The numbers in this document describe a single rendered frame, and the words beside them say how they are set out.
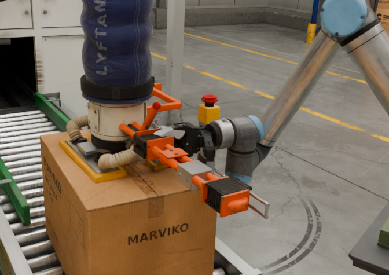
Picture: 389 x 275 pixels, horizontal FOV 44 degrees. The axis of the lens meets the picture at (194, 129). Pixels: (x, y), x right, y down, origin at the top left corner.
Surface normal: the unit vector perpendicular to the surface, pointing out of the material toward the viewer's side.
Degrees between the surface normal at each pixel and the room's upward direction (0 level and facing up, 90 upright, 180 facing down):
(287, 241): 0
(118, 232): 90
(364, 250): 0
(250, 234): 0
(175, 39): 90
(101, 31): 70
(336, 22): 84
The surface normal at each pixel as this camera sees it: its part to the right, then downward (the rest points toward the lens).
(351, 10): -0.50, 0.18
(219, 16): 0.59, 0.29
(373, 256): 0.04, -0.94
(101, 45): -0.33, 0.53
